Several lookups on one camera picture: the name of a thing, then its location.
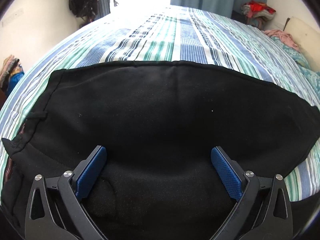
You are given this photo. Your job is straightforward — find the cream padded headboard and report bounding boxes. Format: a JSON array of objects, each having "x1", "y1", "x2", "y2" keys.
[{"x1": 284, "y1": 17, "x2": 320, "y2": 72}]

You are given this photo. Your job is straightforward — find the black pants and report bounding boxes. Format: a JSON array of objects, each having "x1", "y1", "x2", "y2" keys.
[{"x1": 1, "y1": 61, "x2": 319, "y2": 239}]

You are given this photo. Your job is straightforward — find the colourful clothes pile left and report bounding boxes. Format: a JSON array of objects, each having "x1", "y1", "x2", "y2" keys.
[{"x1": 1, "y1": 55, "x2": 24, "y2": 96}]

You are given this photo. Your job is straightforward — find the pink crumpled cloth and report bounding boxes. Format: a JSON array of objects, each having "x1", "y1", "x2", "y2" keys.
[{"x1": 263, "y1": 29, "x2": 300, "y2": 52}]

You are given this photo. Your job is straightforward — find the red and grey clothes pile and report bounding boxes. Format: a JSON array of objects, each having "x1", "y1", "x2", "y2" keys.
[{"x1": 241, "y1": 1, "x2": 276, "y2": 21}]

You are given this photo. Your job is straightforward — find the striped bed sheet mattress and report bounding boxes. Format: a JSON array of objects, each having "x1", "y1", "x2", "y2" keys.
[{"x1": 0, "y1": 4, "x2": 320, "y2": 202}]

